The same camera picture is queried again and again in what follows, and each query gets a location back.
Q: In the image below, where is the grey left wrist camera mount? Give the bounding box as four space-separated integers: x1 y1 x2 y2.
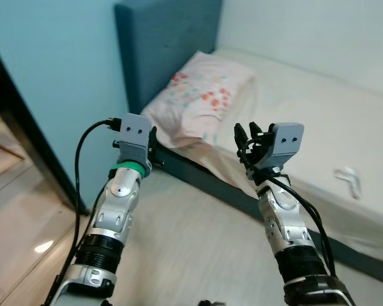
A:
117 113 155 165

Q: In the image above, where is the white plastic packet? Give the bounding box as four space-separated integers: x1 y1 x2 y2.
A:
334 167 364 200

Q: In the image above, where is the pink dotted pillow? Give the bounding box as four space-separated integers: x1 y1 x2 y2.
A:
142 51 256 149

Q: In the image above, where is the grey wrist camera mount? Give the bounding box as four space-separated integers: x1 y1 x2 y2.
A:
117 113 155 165
255 122 304 171

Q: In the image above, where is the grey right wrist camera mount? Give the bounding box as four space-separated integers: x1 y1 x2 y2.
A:
255 122 304 171

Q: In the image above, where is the black door frame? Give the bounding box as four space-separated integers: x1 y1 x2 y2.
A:
0 35 87 214

